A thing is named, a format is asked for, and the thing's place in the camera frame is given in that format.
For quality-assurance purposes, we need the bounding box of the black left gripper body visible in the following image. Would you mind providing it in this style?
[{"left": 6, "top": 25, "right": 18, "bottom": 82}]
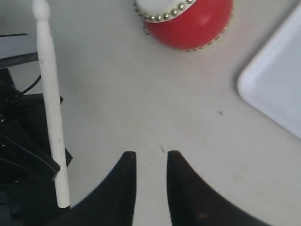
[{"left": 0, "top": 68, "right": 68, "bottom": 226}]

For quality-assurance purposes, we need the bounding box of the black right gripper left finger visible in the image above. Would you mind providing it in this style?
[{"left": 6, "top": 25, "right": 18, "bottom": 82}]
[{"left": 47, "top": 151, "right": 137, "bottom": 226}]

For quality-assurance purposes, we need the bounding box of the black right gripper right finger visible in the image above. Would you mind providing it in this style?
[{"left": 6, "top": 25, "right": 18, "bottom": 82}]
[{"left": 166, "top": 151, "right": 263, "bottom": 226}]

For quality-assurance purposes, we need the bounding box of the white plastic tray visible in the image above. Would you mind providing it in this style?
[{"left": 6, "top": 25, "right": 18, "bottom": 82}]
[{"left": 237, "top": 3, "right": 301, "bottom": 137}]

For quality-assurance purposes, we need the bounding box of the small red drum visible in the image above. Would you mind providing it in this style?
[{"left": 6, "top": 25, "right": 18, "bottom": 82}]
[{"left": 134, "top": 0, "right": 234, "bottom": 51}]

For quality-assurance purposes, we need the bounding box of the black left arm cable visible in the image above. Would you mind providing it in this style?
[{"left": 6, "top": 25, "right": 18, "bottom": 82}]
[{"left": 22, "top": 74, "right": 42, "bottom": 95}]

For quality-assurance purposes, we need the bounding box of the white drumstick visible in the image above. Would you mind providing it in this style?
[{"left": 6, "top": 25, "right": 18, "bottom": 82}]
[{"left": 32, "top": 0, "right": 71, "bottom": 209}]

